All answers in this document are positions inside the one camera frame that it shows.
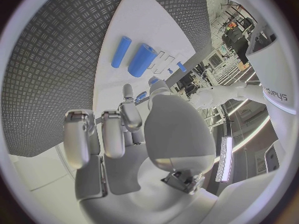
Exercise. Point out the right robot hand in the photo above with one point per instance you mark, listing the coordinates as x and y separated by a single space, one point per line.
177 130

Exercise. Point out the blue short cylinder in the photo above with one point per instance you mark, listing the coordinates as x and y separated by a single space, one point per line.
154 81

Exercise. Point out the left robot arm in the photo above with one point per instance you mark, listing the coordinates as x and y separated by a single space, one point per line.
222 95

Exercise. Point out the white task board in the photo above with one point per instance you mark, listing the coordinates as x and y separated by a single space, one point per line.
140 22

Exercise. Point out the blue gear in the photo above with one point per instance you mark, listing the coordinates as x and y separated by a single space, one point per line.
140 96

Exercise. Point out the glowing light bar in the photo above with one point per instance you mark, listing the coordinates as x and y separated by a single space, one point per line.
227 158

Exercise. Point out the small blue plug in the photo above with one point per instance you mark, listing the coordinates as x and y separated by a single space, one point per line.
170 71

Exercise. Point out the blue peg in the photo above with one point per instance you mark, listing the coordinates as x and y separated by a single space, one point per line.
181 66

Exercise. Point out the large blue cylinder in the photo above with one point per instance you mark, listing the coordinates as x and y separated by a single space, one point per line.
141 61

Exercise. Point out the long thin blue cylinder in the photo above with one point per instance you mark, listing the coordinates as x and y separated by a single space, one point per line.
121 52

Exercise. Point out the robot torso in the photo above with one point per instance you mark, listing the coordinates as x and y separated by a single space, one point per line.
273 69

